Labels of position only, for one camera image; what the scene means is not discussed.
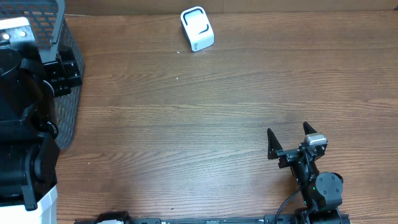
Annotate dark grey plastic basket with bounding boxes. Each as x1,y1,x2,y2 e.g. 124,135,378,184
1,0,85,151

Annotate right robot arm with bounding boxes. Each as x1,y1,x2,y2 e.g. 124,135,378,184
265,122,350,223

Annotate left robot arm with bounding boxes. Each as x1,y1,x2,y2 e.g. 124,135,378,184
1,17,83,223

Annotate white barcode scanner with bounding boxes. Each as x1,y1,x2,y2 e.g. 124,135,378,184
180,6,215,52

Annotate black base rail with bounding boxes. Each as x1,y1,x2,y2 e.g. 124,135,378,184
74,211,351,224

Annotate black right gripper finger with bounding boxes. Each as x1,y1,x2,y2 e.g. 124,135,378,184
267,128,283,160
303,121,317,135

